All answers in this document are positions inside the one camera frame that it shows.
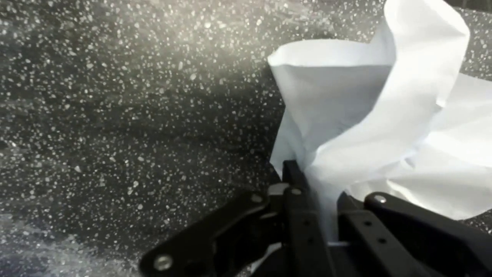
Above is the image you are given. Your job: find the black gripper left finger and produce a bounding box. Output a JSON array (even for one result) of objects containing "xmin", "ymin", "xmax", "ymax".
[{"xmin": 139, "ymin": 160, "xmax": 330, "ymax": 277}]

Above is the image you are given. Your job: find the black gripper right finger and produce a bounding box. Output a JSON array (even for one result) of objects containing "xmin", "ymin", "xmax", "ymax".
[{"xmin": 336, "ymin": 193, "xmax": 492, "ymax": 277}]

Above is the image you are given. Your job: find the white paper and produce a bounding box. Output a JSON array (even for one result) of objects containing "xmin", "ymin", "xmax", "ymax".
[{"xmin": 268, "ymin": 0, "xmax": 492, "ymax": 239}]

